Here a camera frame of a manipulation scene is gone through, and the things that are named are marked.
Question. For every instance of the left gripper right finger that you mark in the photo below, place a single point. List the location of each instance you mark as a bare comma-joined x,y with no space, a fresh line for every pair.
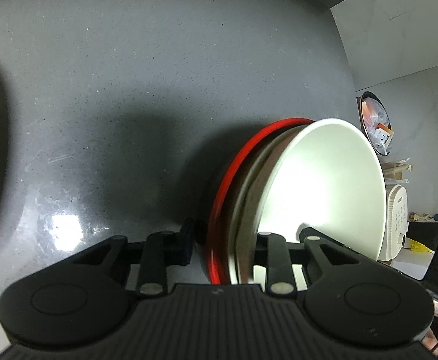
317,265

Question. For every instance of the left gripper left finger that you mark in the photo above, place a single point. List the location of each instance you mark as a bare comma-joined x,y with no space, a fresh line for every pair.
162,250

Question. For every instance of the cream bowl front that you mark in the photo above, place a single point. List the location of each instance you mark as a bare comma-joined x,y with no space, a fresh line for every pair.
245,218

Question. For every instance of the cream bowl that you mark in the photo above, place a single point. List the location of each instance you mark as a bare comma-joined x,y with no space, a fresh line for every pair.
328,178
245,218

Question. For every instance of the cream bowl back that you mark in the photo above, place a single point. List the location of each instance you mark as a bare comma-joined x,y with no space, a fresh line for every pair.
328,178

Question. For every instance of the person right hand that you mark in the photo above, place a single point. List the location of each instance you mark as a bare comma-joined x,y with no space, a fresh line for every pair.
430,342

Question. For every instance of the white electric kettle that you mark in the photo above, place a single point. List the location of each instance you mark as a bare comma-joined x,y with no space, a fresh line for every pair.
397,222

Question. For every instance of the brown bowl with packets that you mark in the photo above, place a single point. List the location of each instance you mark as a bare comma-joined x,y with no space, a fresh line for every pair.
375,123

